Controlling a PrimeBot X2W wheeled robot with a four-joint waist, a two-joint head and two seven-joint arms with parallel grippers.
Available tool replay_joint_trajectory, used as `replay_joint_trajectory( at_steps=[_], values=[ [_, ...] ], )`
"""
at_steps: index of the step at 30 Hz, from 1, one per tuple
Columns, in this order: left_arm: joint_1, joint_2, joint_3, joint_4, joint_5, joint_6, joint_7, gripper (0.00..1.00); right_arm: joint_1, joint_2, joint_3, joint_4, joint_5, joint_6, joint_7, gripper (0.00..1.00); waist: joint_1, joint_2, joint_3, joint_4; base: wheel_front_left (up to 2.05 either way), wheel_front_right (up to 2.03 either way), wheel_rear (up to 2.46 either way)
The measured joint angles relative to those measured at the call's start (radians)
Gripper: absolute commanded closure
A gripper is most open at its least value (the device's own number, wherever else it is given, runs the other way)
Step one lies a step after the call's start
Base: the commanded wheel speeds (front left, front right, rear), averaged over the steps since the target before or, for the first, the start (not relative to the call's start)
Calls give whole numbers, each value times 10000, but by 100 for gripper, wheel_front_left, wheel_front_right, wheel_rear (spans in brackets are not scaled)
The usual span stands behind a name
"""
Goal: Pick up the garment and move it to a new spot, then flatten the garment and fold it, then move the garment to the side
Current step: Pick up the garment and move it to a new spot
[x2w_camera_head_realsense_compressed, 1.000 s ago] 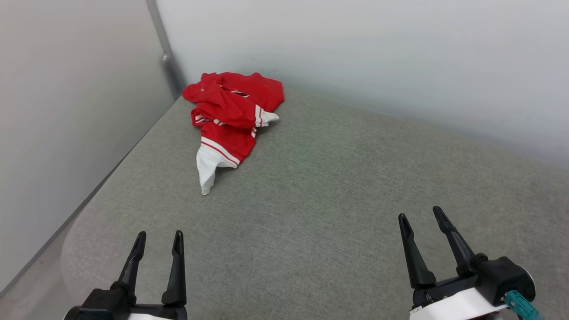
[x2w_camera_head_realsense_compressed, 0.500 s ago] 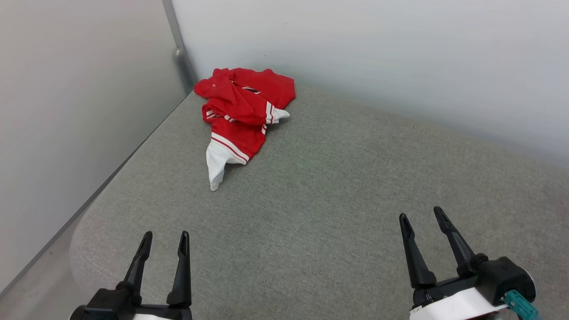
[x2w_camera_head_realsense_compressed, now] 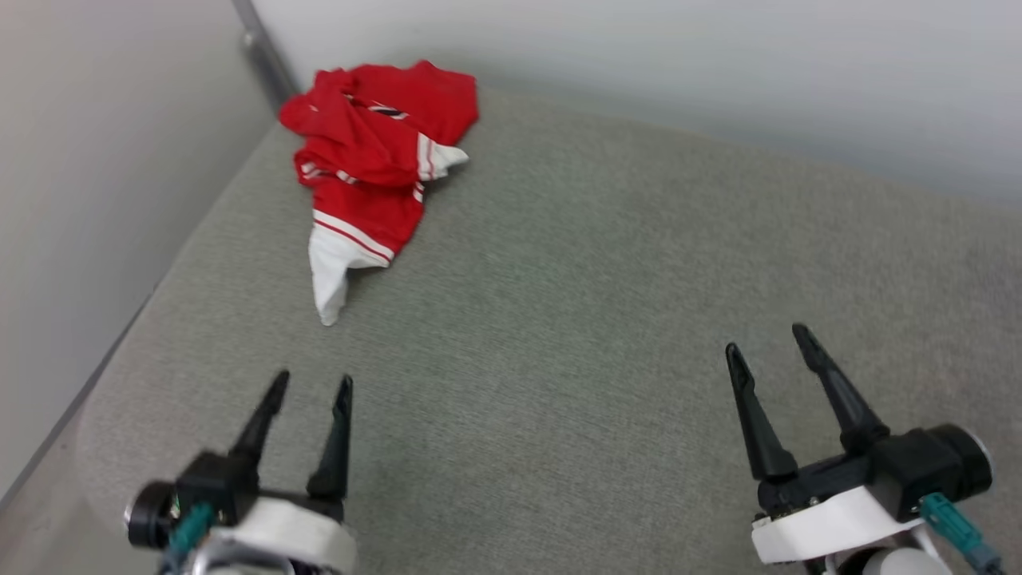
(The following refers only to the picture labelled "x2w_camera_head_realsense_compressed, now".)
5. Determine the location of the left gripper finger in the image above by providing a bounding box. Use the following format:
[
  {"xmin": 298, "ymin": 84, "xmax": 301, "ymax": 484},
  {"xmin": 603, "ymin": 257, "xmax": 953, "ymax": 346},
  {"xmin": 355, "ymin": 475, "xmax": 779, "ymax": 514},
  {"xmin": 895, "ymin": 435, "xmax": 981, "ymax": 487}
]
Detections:
[
  {"xmin": 228, "ymin": 369, "xmax": 291, "ymax": 480},
  {"xmin": 307, "ymin": 374, "xmax": 355, "ymax": 502}
]

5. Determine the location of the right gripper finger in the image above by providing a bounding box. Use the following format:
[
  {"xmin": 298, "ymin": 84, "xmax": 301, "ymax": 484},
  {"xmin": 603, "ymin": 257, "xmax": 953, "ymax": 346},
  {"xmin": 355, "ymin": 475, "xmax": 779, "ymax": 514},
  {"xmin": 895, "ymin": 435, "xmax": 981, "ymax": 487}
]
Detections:
[
  {"xmin": 791, "ymin": 322, "xmax": 892, "ymax": 455},
  {"xmin": 724, "ymin": 342, "xmax": 800, "ymax": 482}
]

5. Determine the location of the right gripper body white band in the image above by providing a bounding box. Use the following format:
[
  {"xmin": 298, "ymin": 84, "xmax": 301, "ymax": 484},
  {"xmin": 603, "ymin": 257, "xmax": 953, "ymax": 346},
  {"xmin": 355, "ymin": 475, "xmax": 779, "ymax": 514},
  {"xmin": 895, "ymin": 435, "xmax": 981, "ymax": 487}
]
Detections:
[{"xmin": 751, "ymin": 454, "xmax": 943, "ymax": 565}]

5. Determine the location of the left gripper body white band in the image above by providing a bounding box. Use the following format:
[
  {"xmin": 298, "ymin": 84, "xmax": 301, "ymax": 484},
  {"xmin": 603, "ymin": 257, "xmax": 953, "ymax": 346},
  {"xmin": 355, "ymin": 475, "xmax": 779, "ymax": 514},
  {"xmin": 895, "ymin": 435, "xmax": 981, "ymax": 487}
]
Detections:
[{"xmin": 209, "ymin": 487, "xmax": 358, "ymax": 575}]

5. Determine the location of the red garment with white trim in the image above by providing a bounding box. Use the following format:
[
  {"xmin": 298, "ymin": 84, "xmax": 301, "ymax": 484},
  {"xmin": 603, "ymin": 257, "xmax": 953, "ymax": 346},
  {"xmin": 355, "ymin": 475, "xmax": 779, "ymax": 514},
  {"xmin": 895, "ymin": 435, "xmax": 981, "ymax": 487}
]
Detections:
[{"xmin": 278, "ymin": 60, "xmax": 480, "ymax": 327}]

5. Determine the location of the grey fabric sofa cushion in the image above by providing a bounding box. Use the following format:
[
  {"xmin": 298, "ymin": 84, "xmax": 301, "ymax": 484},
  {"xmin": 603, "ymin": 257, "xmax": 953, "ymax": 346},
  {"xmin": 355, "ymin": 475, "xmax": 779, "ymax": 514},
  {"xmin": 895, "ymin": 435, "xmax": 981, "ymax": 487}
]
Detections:
[{"xmin": 76, "ymin": 84, "xmax": 1022, "ymax": 575}]

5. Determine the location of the left black cable teal plug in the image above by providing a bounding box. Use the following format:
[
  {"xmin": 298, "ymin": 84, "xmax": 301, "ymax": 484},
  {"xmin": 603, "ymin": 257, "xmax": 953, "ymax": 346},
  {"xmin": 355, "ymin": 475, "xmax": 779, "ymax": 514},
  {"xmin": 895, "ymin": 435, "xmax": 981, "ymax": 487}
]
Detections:
[{"xmin": 160, "ymin": 502, "xmax": 216, "ymax": 575}]

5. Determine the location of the black cable teal plug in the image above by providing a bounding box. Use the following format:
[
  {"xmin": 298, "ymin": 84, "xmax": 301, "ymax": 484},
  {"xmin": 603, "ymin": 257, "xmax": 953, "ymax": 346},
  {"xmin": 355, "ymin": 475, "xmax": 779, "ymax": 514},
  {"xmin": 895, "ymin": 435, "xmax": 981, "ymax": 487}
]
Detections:
[
  {"xmin": 160, "ymin": 502, "xmax": 216, "ymax": 575},
  {"xmin": 918, "ymin": 493, "xmax": 1005, "ymax": 575}
]

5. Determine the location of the right black cable teal plug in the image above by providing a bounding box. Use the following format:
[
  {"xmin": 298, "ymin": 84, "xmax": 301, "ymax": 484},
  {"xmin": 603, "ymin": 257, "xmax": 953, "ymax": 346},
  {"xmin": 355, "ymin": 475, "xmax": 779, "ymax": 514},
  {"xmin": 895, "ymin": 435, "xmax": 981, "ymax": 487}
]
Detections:
[{"xmin": 918, "ymin": 493, "xmax": 1005, "ymax": 575}]

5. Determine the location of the grey metal rail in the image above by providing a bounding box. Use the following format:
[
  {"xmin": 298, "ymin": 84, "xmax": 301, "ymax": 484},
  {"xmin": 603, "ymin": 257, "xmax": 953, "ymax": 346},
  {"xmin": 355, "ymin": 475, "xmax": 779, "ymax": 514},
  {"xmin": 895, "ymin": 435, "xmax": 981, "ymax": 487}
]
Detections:
[{"xmin": 232, "ymin": 0, "xmax": 300, "ymax": 109}]

